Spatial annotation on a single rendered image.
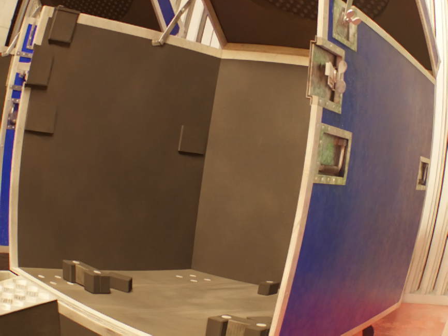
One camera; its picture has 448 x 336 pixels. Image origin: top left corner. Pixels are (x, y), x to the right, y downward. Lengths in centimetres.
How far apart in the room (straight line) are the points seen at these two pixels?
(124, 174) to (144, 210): 16
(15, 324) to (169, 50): 122
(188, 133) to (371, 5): 81
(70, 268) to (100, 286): 11
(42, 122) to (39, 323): 62
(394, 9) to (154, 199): 104
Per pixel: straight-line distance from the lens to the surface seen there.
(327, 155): 130
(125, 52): 208
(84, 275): 175
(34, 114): 179
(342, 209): 137
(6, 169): 201
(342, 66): 124
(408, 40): 214
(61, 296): 162
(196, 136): 241
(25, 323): 154
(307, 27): 230
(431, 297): 304
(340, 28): 133
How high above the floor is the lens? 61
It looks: level
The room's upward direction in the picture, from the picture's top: 8 degrees clockwise
